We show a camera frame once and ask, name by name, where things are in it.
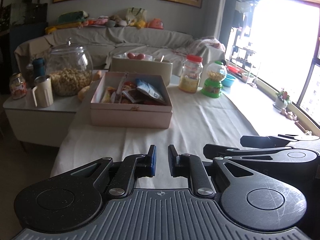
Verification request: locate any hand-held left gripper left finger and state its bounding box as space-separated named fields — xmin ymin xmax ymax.
xmin=70 ymin=145 xmax=157 ymax=198

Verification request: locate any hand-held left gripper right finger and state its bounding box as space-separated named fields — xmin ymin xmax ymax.
xmin=168 ymin=144 xmax=253 ymax=198

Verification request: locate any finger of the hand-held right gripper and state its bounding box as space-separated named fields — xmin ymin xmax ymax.
xmin=240 ymin=134 xmax=320 ymax=148
xmin=203 ymin=144 xmax=288 ymax=160

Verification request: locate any pink cardboard box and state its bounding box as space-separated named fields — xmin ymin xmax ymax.
xmin=90 ymin=71 xmax=173 ymax=129

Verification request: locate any dark blue snack packet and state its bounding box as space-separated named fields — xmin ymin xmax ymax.
xmin=136 ymin=78 xmax=166 ymax=103

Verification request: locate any yellow bread packet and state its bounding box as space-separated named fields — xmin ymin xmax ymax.
xmin=101 ymin=86 xmax=117 ymax=103

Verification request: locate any glass jar with puffed snacks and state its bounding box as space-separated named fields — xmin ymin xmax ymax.
xmin=46 ymin=37 xmax=94 ymax=97

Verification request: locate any white tablecloth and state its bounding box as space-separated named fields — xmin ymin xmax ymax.
xmin=50 ymin=79 xmax=259 ymax=180

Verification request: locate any small potted plant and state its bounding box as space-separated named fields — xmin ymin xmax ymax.
xmin=272 ymin=89 xmax=292 ymax=111

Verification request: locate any white flower pot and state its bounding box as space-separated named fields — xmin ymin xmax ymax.
xmin=241 ymin=72 xmax=256 ymax=84

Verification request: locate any green candy dispenser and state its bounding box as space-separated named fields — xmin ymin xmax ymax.
xmin=201 ymin=60 xmax=228 ymax=98

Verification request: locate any black framed window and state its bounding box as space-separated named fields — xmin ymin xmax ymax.
xmin=291 ymin=36 xmax=320 ymax=127

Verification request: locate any blue bowl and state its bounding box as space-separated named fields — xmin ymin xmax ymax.
xmin=221 ymin=74 xmax=236 ymax=87

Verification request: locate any plastic jar with red lid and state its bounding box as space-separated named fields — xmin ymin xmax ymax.
xmin=178 ymin=54 xmax=204 ymax=94

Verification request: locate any metal balcony rack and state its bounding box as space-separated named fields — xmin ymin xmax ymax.
xmin=229 ymin=44 xmax=261 ymax=73

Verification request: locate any beige rectangular container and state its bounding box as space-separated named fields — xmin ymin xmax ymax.
xmin=110 ymin=56 xmax=173 ymax=87

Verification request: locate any pink white blanket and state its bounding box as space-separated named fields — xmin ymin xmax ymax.
xmin=190 ymin=36 xmax=227 ymax=56

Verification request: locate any white side cabinet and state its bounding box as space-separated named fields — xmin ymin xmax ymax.
xmin=2 ymin=69 xmax=101 ymax=148

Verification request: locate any sofa with beige cover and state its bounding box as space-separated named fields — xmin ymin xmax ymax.
xmin=14 ymin=26 xmax=227 ymax=77

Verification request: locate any beige mug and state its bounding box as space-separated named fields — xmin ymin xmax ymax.
xmin=32 ymin=75 xmax=54 ymax=108

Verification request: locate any dark curtain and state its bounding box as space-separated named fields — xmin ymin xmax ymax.
xmin=219 ymin=0 xmax=238 ymax=53

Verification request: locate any orange plush toy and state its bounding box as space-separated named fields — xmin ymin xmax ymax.
xmin=147 ymin=18 xmax=165 ymax=30

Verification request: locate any grey plush toy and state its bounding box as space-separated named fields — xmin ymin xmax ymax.
xmin=106 ymin=15 xmax=128 ymax=28

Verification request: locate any white yellow bag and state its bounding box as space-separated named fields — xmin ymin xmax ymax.
xmin=126 ymin=7 xmax=148 ymax=28

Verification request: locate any blue thermos bottle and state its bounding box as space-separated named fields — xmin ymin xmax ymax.
xmin=32 ymin=57 xmax=46 ymax=79

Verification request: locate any pink plush toy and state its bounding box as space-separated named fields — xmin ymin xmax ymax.
xmin=82 ymin=16 xmax=109 ymax=28

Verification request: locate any red label jar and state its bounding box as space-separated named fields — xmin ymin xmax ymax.
xmin=9 ymin=73 xmax=27 ymax=100

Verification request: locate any yellow plush toy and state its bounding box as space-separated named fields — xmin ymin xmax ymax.
xmin=45 ymin=22 xmax=83 ymax=34

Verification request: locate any green plush toy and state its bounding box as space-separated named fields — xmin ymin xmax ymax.
xmin=57 ymin=10 xmax=89 ymax=24

